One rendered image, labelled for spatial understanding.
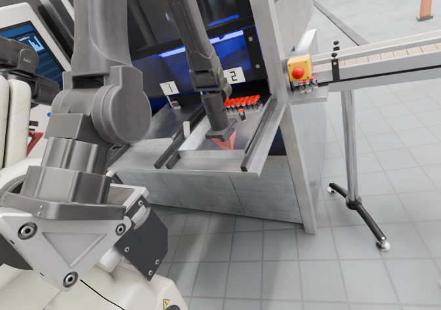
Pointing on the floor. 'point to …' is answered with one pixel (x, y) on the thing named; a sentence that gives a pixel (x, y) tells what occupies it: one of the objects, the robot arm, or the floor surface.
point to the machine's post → (281, 92)
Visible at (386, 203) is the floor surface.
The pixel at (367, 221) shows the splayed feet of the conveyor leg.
